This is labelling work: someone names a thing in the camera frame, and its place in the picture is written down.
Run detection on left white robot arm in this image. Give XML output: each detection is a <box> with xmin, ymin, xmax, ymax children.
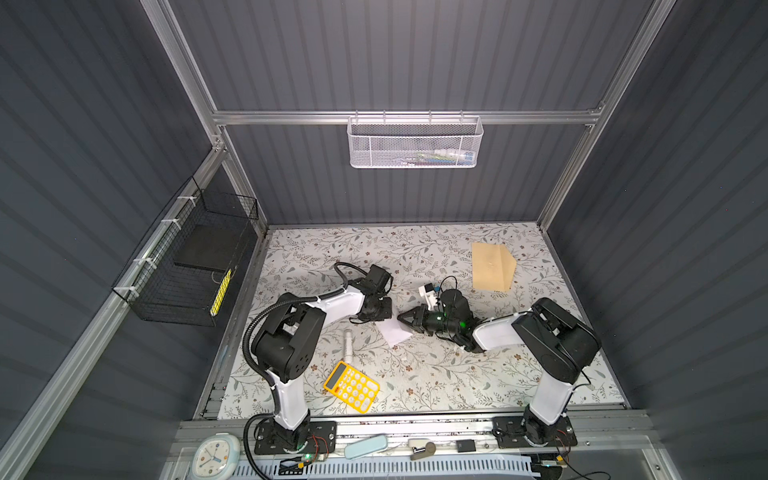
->
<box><xmin>241</xmin><ymin>261</ymin><xmax>394</xmax><ymax>434</ymax></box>

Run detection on pens in white basket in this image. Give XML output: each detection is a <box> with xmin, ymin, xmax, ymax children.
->
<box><xmin>395</xmin><ymin>149</ymin><xmax>476</xmax><ymax>168</ymax></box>

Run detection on manila paper envelope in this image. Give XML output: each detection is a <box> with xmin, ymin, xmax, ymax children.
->
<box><xmin>471</xmin><ymin>243</ymin><xmax>517</xmax><ymax>292</ymax></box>

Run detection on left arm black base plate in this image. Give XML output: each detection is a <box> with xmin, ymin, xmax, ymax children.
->
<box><xmin>249</xmin><ymin>418</ymin><xmax>338</xmax><ymax>455</ymax></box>

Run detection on white wire mesh basket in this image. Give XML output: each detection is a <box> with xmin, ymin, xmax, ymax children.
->
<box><xmin>346</xmin><ymin>115</ymin><xmax>484</xmax><ymax>169</ymax></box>

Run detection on small black square block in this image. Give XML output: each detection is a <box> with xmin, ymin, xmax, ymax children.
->
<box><xmin>455</xmin><ymin>439</ymin><xmax>476</xmax><ymax>453</ymax></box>

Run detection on white paper letter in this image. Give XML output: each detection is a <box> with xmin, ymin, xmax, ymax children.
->
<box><xmin>376</xmin><ymin>318</ymin><xmax>413</xmax><ymax>348</ymax></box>

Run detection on small metal latch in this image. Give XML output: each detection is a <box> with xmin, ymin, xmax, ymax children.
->
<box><xmin>408</xmin><ymin>439</ymin><xmax>437</xmax><ymax>461</ymax></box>

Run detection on white slotted cable duct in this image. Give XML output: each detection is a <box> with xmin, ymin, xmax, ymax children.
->
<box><xmin>257</xmin><ymin>454</ymin><xmax>541</xmax><ymax>479</ymax></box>

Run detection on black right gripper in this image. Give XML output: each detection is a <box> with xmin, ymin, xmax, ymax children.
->
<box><xmin>397</xmin><ymin>305</ymin><xmax>459</xmax><ymax>336</ymax></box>

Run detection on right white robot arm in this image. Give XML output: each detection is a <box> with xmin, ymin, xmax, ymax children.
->
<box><xmin>397</xmin><ymin>289</ymin><xmax>602</xmax><ymax>428</ymax></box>

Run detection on light blue eraser case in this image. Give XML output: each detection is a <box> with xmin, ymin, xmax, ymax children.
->
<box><xmin>344</xmin><ymin>435</ymin><xmax>388</xmax><ymax>460</ymax></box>

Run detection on black corrugated cable hose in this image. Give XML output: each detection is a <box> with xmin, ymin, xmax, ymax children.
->
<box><xmin>241</xmin><ymin>261</ymin><xmax>368</xmax><ymax>480</ymax></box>

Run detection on white glue stick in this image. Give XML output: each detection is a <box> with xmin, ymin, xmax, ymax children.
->
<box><xmin>343</xmin><ymin>329</ymin><xmax>354</xmax><ymax>365</ymax></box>

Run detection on black wire basket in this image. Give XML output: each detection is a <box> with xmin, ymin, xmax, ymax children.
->
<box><xmin>113</xmin><ymin>179</ymin><xmax>260</xmax><ymax>327</ymax></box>

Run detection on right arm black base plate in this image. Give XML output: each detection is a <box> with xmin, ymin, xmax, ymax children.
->
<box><xmin>491</xmin><ymin>415</ymin><xmax>578</xmax><ymax>448</ymax></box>

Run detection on yellow calculator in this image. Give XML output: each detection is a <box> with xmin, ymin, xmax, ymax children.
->
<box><xmin>323</xmin><ymin>361</ymin><xmax>380</xmax><ymax>414</ymax></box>

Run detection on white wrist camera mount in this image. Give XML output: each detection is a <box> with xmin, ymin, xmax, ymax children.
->
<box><xmin>418</xmin><ymin>283</ymin><xmax>439</xmax><ymax>310</ymax></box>

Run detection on white analog clock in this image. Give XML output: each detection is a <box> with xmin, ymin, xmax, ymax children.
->
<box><xmin>188</xmin><ymin>433</ymin><xmax>242</xmax><ymax>480</ymax></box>

